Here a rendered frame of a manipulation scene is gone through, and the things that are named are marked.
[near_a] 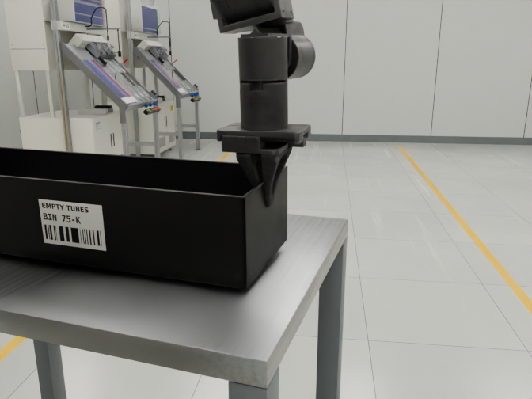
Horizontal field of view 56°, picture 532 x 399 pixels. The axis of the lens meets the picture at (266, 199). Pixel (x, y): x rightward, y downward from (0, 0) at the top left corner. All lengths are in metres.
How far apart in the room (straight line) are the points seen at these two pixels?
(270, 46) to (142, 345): 0.34
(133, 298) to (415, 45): 6.64
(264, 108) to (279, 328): 0.24
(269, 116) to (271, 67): 0.05
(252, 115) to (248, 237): 0.14
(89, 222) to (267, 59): 0.30
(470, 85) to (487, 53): 0.44
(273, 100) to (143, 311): 0.28
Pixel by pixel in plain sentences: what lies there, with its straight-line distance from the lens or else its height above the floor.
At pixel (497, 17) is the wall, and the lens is 7.31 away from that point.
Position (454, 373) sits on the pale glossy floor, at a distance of 1.98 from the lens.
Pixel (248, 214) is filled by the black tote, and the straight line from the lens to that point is 0.56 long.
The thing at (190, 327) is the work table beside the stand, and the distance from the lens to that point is 0.53.
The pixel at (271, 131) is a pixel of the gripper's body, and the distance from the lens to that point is 0.57.
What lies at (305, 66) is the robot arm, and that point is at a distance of 0.65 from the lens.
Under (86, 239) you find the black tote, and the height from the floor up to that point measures 0.85.
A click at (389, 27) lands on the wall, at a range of 7.04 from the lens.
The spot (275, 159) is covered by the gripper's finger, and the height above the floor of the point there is 0.96.
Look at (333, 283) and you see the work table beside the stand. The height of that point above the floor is 0.69.
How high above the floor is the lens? 1.06
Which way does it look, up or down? 15 degrees down
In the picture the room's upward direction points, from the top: straight up
